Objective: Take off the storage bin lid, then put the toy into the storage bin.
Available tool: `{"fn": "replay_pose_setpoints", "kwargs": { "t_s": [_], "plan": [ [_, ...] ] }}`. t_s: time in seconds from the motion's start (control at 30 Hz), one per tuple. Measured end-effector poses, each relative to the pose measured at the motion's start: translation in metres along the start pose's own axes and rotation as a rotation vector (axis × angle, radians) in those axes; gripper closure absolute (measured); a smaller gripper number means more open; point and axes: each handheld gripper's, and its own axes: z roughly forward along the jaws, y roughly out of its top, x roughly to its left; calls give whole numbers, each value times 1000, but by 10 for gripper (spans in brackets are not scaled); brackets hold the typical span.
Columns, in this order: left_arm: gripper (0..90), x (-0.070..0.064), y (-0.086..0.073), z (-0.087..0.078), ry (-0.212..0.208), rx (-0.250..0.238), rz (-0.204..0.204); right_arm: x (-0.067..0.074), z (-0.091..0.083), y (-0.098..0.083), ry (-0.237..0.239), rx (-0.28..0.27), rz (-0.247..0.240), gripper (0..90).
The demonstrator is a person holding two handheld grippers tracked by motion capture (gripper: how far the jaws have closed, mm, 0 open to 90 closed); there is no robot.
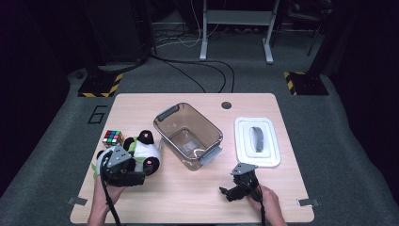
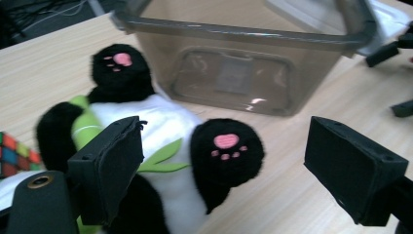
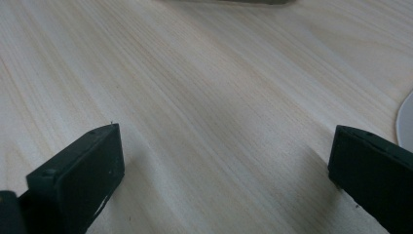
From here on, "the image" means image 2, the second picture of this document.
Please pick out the multicoloured puzzle cube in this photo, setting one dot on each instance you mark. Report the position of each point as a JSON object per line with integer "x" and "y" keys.
{"x": 16, "y": 156}

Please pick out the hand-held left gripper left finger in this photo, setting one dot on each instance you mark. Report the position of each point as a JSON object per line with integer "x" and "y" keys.
{"x": 110, "y": 169}

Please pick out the clear grey storage box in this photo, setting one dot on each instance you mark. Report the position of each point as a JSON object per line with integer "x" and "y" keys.
{"x": 233, "y": 74}

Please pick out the panda plush toy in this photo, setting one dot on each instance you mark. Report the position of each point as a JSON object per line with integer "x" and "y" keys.
{"x": 168, "y": 120}

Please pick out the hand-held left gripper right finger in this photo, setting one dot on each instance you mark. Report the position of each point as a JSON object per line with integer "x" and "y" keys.
{"x": 354, "y": 169}

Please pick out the white metal stand frame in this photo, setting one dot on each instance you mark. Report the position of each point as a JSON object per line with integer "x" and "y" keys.
{"x": 96, "y": 6}

